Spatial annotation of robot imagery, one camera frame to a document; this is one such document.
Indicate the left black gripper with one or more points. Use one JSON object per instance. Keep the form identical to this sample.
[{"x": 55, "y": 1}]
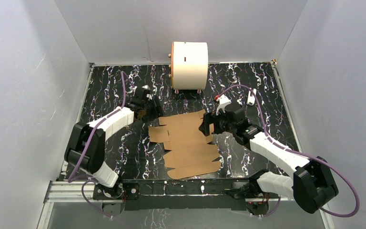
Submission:
[{"x": 151, "y": 105}]

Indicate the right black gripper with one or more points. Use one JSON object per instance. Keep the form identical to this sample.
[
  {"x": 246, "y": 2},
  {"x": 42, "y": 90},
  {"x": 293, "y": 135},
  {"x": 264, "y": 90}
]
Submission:
[{"x": 210, "y": 118}]

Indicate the brown cardboard box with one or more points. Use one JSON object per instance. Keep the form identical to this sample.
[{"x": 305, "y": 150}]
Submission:
[{"x": 189, "y": 152}]

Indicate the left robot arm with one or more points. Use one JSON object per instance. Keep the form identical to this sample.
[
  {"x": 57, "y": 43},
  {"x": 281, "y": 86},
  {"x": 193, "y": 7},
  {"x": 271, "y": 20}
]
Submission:
[{"x": 86, "y": 146}]

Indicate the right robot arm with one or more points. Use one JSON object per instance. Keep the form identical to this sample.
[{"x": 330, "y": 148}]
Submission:
[{"x": 308, "y": 182}]

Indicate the small white plastic clip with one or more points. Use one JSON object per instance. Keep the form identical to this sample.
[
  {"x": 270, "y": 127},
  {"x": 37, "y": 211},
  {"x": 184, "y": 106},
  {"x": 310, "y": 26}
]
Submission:
[{"x": 251, "y": 97}]

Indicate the white cylindrical drum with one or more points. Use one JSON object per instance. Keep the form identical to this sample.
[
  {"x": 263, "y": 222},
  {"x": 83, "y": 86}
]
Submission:
[{"x": 189, "y": 65}]

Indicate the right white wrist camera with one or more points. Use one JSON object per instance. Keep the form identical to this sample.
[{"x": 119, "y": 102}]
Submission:
[{"x": 222, "y": 101}]

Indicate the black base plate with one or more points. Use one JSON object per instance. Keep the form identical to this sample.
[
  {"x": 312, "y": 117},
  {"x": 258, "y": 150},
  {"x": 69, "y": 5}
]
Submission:
[{"x": 231, "y": 193}]

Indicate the aluminium frame rail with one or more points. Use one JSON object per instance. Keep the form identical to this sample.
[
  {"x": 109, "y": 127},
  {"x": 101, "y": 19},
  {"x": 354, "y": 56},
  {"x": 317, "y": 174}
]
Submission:
[{"x": 82, "y": 191}]

